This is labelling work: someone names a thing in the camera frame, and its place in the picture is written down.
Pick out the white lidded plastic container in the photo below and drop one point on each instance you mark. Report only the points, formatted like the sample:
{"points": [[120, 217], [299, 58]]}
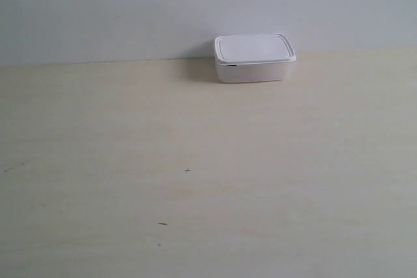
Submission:
{"points": [[253, 58]]}

